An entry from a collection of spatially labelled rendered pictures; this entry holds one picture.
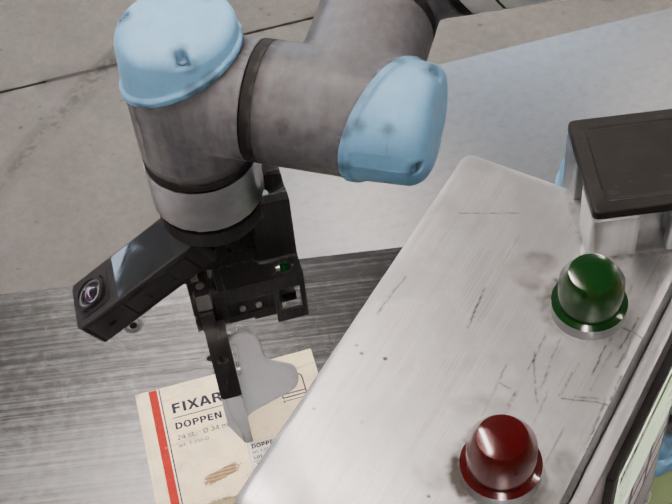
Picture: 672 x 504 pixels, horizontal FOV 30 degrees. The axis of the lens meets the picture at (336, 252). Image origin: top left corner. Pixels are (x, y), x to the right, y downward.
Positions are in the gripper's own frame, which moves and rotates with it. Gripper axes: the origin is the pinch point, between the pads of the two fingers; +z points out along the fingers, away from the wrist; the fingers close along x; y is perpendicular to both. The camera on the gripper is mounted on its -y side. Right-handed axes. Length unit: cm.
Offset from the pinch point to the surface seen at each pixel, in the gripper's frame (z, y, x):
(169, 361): 17.4, -4.6, 13.9
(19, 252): 101, -32, 106
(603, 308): -49, 13, -35
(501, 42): 99, 74, 131
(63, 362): 17.6, -14.7, 17.1
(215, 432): 9.9, -1.8, 0.2
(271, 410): 9.8, 3.3, 0.9
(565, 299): -49, 12, -34
